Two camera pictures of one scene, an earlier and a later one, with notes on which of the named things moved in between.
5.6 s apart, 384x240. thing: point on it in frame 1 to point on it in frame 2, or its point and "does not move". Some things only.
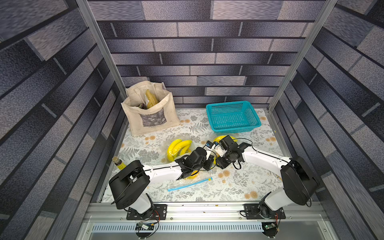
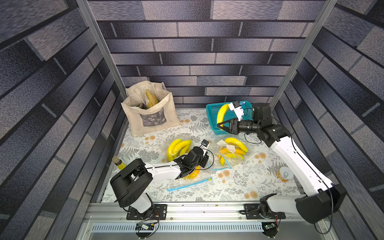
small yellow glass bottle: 120,165 does not move
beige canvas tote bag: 149,106 does not move
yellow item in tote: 152,98 does not move
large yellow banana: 218,139 to 222,111
